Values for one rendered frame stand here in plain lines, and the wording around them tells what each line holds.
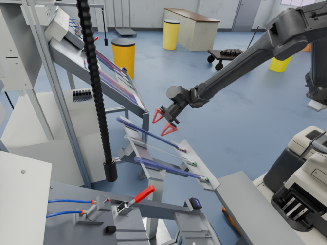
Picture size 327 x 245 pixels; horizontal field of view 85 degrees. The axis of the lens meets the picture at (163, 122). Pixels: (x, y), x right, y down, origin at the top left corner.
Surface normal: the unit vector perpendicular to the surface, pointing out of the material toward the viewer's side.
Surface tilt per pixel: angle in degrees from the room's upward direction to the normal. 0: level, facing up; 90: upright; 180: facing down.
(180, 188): 0
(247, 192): 0
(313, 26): 38
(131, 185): 0
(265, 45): 72
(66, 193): 44
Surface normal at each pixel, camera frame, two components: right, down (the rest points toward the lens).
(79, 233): 0.70, -0.68
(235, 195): 0.08, -0.78
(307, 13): -0.28, -0.32
